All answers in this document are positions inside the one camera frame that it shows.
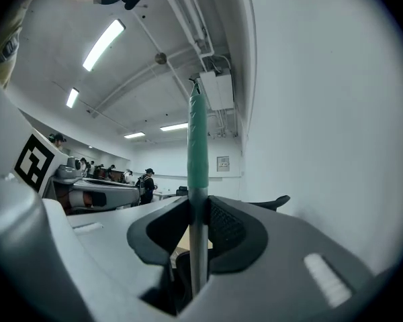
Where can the ceiling light panel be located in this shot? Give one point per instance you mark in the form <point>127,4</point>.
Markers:
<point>174,127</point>
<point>72,97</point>
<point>104,44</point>
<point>134,135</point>

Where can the beige wooden desk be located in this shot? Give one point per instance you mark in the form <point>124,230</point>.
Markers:
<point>183,240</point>

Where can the white desk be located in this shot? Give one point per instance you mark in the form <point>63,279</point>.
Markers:
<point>166,196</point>

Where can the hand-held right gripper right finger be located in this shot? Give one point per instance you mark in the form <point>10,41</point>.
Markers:
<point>272,263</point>

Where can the round ceiling detector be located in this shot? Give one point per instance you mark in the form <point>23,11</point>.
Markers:
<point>160,59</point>

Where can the grey wall panel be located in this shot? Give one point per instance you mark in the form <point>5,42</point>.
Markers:
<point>223,163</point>

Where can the white ceiling box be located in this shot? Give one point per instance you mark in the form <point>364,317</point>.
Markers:
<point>218,91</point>

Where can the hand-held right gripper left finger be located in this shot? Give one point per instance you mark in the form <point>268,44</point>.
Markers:
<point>104,263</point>

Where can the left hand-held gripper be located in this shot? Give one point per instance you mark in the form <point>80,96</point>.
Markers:
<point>33,161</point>

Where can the white ceiling conduit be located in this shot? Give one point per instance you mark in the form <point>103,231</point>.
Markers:
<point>194,15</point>

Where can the person's beige shirt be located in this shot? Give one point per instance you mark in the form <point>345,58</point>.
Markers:
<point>15,18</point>

